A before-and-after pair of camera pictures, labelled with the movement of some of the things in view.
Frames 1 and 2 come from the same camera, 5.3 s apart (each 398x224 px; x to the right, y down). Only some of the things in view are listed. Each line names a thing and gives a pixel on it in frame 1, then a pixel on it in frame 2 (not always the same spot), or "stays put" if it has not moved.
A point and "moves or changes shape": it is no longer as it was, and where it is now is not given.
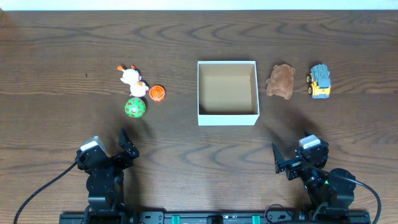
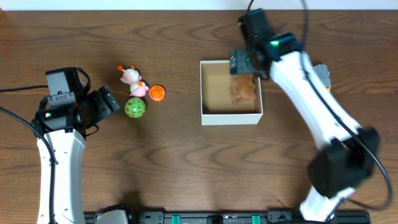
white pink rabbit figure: [132, 77] stays put
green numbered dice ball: [135, 107] stays put
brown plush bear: [280, 82] moves or changes shape
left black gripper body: [112, 158] -> [109, 99]
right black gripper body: [295, 165] -> [249, 61]
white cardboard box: [227, 93] stays put
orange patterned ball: [157, 92] stays put
